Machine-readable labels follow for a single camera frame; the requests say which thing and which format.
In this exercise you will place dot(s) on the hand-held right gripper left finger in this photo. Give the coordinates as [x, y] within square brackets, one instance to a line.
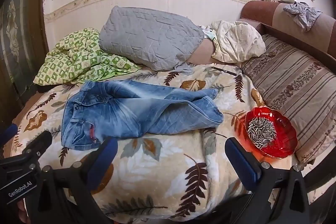
[108, 154]

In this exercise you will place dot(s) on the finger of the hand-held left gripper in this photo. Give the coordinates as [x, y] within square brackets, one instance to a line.
[39, 142]
[8, 132]

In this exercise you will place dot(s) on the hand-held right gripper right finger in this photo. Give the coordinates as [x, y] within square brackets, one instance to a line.
[240, 166]

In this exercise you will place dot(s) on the blue denim pants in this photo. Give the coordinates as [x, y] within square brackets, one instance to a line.
[136, 113]

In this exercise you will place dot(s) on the sunflower seeds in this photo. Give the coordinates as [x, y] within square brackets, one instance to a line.
[260, 132]

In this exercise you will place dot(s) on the red glass bowl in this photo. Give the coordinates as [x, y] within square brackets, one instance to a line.
[286, 140]

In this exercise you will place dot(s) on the leaf printed fleece blanket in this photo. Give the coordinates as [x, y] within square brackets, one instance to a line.
[168, 169]

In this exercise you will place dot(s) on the green patterned quilt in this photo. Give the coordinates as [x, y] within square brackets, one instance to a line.
[78, 61]

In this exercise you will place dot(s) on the striped floral sofa cushion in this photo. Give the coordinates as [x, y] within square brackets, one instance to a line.
[294, 87]

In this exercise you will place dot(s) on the black pen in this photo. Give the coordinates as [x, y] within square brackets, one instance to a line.
[223, 70]

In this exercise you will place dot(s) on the beige bolster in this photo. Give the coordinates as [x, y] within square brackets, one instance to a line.
[202, 54]

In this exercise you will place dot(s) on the grey quilted pillow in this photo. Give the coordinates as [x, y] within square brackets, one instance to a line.
[149, 37]

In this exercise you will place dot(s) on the cream floral cloth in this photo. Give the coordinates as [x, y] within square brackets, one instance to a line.
[239, 40]

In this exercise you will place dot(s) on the white green cloth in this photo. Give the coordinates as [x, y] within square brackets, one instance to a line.
[209, 33]

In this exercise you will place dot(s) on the brown sofa backrest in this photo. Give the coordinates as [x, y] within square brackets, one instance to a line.
[260, 11]

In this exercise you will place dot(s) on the crumpled grey cloth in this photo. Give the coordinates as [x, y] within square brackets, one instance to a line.
[302, 14]

